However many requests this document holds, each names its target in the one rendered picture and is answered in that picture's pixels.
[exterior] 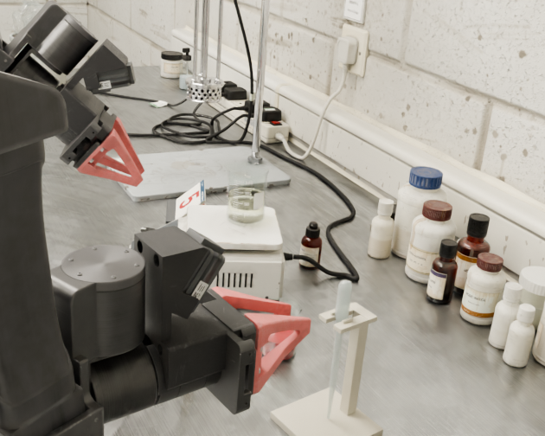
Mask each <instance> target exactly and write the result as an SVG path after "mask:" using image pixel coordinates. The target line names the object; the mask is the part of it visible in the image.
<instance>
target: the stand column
mask: <svg viewBox="0 0 545 436"><path fill-rule="evenodd" d="M269 10H270V0H261V13H260V39H259V53H258V66H257V80H256V93H255V106H254V119H253V145H252V155H251V156H248V158H247V161H248V162H251V163H257V164H262V159H263V157H261V156H260V134H261V121H262V109H263V97H264V85H265V71H266V48H267V35H268V23H269Z"/></svg>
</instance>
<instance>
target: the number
mask: <svg viewBox="0 0 545 436"><path fill-rule="evenodd" d="M200 202H201V191H200V183H198V184H197V185H196V186H195V187H194V188H192V189H191V190H189V191H188V192H187V193H185V194H184V195H182V196H181V197H179V205H178V218H179V217H181V216H182V215H184V214H185V213H187V207H188V206H190V205H197V204H198V203H200Z"/></svg>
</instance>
